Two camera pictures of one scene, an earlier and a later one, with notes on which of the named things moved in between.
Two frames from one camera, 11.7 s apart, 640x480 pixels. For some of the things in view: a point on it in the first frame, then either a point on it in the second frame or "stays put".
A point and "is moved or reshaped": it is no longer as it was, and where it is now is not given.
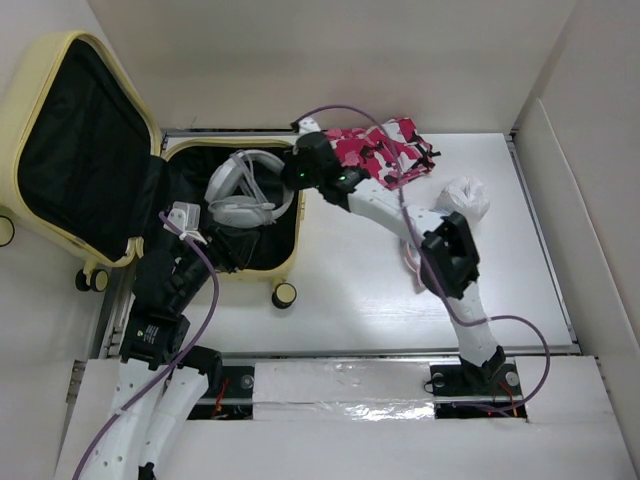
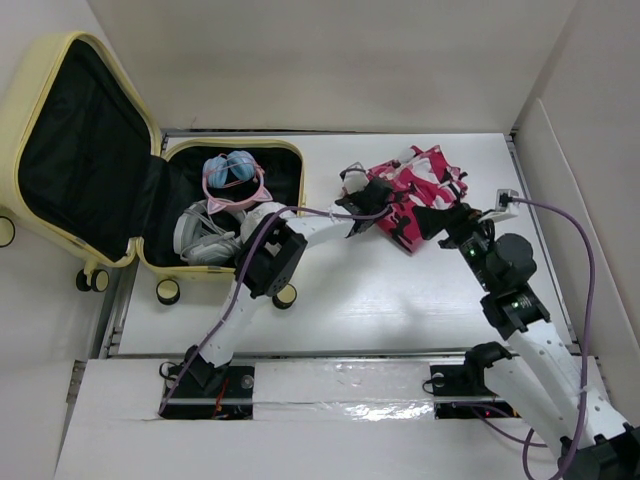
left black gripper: (231, 246) -> (350, 198)
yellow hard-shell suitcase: (85, 171) stays put
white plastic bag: (467, 195) -> (255, 215)
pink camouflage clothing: (395, 150) -> (418, 178)
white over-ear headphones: (247, 189) is moved or reshaped
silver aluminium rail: (388, 355) stays put
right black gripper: (291, 160) -> (459, 219)
